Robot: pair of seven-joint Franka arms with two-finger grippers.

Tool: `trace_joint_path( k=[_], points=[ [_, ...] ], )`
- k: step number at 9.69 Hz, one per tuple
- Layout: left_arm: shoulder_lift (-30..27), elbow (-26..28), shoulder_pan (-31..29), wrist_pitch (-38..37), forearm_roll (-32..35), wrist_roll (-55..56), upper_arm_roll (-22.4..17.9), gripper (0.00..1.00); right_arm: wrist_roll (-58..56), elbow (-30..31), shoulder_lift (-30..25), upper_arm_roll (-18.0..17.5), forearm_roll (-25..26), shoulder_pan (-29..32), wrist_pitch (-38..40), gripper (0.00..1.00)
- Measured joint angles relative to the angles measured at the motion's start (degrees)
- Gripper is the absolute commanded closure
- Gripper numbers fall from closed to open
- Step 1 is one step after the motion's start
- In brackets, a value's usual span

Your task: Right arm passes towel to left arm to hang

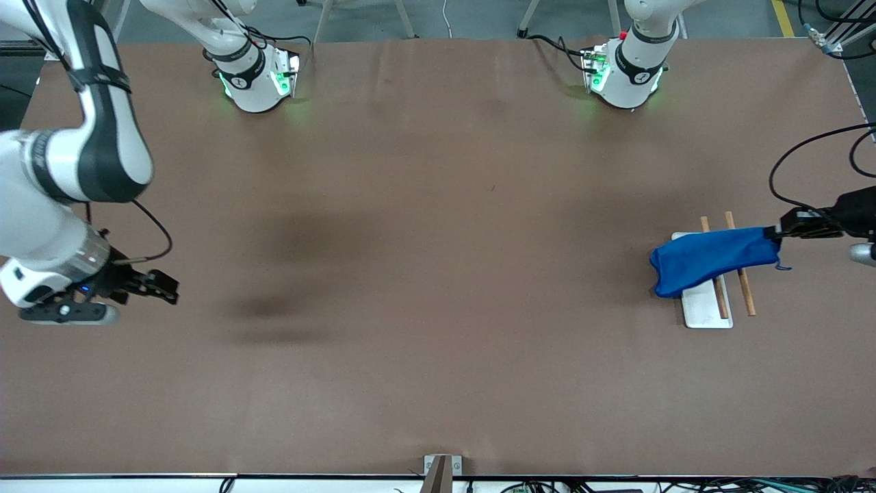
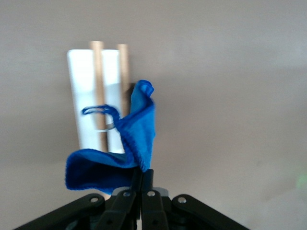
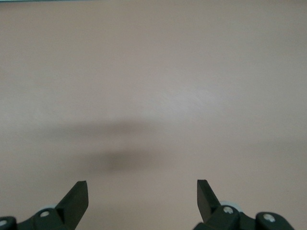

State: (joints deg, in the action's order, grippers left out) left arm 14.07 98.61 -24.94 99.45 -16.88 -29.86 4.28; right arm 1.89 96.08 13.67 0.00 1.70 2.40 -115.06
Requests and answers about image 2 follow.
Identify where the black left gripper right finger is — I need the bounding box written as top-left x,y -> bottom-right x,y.
142,168 -> 250,230

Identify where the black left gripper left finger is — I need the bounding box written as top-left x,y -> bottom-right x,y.
14,168 -> 144,230

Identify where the blue microfibre towel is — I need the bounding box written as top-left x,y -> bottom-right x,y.
65,79 -> 157,196

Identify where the white rack with wooden rods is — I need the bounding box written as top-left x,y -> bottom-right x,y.
66,41 -> 132,200

